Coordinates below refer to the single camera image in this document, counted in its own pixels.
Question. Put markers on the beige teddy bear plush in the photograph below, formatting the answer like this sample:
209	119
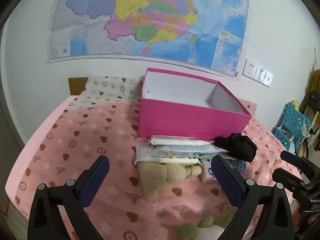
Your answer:
156	176

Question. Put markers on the white wet wipes pack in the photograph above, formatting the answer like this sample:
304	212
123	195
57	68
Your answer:
147	153

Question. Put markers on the green frog plush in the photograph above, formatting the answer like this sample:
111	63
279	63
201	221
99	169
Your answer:
207	228

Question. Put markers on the pink cardboard box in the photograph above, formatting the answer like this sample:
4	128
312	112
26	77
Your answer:
184	105

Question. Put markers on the yellow jacket on rack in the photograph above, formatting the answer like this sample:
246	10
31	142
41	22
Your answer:
314	82

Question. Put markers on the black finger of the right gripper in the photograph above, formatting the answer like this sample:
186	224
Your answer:
291	183
304	165

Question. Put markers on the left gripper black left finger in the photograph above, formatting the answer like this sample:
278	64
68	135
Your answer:
45	220

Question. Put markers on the colourful wall map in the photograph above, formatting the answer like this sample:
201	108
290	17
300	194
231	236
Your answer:
204	33

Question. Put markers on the white patterned pillow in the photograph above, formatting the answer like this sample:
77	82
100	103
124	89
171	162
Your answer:
101	90

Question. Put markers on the floral pink tissue pack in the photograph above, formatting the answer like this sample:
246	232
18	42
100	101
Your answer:
207	175

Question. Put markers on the black cloth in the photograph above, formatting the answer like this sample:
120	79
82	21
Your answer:
239	146

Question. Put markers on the blue checkered cloth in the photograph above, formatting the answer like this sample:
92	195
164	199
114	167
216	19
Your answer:
238	165

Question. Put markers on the pink patterned blanket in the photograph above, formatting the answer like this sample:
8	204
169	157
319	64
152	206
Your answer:
71	140

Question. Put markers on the white wipes pack blue print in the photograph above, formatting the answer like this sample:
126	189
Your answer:
183	145

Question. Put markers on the white wall socket panel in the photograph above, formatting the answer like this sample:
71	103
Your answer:
257	73

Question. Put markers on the brown wooden headboard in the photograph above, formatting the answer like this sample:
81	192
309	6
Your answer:
77	85

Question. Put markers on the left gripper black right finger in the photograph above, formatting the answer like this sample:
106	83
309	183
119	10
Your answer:
275	220

